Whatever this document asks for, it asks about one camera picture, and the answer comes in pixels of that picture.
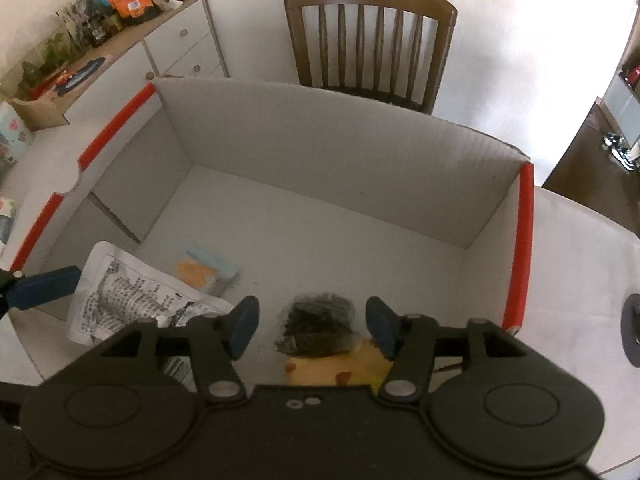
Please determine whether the black round phone stand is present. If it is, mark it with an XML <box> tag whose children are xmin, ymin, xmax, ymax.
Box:
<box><xmin>620</xmin><ymin>294</ymin><xmax>640</xmax><ymax>358</ymax></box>

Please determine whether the white sideboard cabinet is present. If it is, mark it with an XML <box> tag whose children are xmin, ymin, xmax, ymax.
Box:
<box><xmin>10</xmin><ymin>0</ymin><xmax>231</xmax><ymax>128</ymax></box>

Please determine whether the orange light-blue packet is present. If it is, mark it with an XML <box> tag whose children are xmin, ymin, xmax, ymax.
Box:
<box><xmin>176</xmin><ymin>245</ymin><xmax>241</xmax><ymax>293</ymax></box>

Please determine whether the white printed snack packet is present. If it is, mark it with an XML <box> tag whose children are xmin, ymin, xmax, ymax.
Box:
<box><xmin>67</xmin><ymin>241</ymin><xmax>236</xmax><ymax>386</ymax></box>

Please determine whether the red cardboard box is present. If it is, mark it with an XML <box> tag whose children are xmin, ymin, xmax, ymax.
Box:
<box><xmin>10</xmin><ymin>76</ymin><xmax>536</xmax><ymax>386</ymax></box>

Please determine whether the clear packet of black tea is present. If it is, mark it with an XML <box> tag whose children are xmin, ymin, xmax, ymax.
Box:
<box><xmin>275</xmin><ymin>292</ymin><xmax>357</xmax><ymax>358</ymax></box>

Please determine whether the glass plant tank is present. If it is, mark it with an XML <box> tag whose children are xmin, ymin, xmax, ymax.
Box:
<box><xmin>0</xmin><ymin>7</ymin><xmax>126</xmax><ymax>101</ymax></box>

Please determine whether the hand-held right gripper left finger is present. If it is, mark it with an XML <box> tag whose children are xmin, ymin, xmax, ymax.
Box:
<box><xmin>90</xmin><ymin>296</ymin><xmax>261</xmax><ymax>405</ymax></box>

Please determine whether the floral tin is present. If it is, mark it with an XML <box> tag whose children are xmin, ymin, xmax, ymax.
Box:
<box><xmin>0</xmin><ymin>101</ymin><xmax>33</xmax><ymax>177</ymax></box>

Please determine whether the dark blue pad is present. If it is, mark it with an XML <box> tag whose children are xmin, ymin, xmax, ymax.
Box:
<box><xmin>52</xmin><ymin>56</ymin><xmax>108</xmax><ymax>97</ymax></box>

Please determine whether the grey wall cabinet unit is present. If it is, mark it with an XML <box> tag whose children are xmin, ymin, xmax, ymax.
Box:
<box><xmin>602</xmin><ymin>50</ymin><xmax>640</xmax><ymax>146</ymax></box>

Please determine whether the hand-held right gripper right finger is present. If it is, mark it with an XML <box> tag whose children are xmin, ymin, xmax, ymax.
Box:
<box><xmin>365</xmin><ymin>296</ymin><xmax>546</xmax><ymax>403</ymax></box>

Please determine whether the yellow spotted packet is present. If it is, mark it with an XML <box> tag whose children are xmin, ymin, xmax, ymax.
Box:
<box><xmin>284</xmin><ymin>337</ymin><xmax>396</xmax><ymax>387</ymax></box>

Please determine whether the pair of dark sneakers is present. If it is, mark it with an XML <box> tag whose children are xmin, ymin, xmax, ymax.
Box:
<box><xmin>602</xmin><ymin>132</ymin><xmax>638</xmax><ymax>171</ymax></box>

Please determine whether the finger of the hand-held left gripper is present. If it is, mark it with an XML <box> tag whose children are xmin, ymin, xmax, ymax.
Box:
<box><xmin>0</xmin><ymin>266</ymin><xmax>82</xmax><ymax>317</ymax></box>

